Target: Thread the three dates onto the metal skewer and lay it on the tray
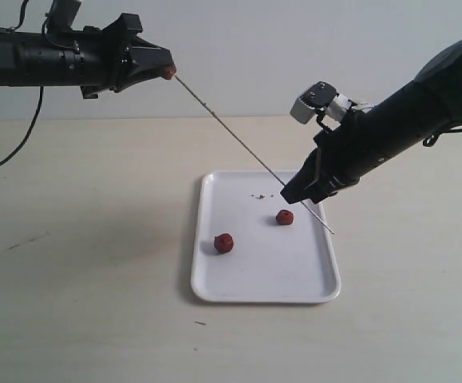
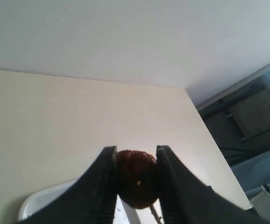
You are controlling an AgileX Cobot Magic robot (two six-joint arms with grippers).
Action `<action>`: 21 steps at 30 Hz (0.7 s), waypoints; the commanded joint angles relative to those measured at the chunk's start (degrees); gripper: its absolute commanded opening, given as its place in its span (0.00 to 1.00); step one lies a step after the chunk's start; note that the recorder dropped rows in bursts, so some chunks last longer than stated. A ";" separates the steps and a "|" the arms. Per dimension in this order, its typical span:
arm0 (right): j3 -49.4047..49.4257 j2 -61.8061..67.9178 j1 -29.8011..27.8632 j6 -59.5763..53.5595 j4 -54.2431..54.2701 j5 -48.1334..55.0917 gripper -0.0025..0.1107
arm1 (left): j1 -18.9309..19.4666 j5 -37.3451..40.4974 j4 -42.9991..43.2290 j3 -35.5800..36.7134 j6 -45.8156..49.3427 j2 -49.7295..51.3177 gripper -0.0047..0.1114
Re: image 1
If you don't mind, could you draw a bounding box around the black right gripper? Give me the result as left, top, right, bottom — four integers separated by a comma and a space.
280, 112, 361, 203

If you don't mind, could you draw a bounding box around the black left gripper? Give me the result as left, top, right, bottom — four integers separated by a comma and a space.
81, 13, 173, 100

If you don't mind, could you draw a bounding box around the red berry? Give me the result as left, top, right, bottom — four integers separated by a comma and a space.
275, 209, 294, 226
213, 233, 234, 254
163, 66, 176, 81

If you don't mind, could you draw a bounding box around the thin metal skewer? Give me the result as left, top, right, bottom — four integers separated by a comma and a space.
173, 74, 336, 235

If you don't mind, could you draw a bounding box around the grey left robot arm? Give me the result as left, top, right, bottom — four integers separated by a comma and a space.
0, 14, 176, 99

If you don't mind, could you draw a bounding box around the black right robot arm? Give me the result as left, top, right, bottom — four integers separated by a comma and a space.
281, 40, 462, 204

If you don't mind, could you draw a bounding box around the white rectangular plastic tray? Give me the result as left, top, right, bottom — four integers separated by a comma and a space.
191, 170, 342, 305

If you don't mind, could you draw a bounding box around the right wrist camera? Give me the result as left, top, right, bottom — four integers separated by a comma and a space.
290, 81, 374, 124

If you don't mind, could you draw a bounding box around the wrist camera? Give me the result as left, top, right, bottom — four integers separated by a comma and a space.
290, 81, 374, 124
46, 0, 82, 30

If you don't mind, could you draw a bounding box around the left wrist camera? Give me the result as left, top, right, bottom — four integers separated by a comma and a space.
46, 0, 82, 30

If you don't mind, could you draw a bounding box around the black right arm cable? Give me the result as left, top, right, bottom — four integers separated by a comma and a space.
421, 115, 462, 147

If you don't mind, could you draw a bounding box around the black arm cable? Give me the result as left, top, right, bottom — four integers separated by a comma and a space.
0, 0, 76, 172
421, 115, 462, 147

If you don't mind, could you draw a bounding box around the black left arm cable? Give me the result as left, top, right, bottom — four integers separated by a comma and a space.
0, 0, 76, 172

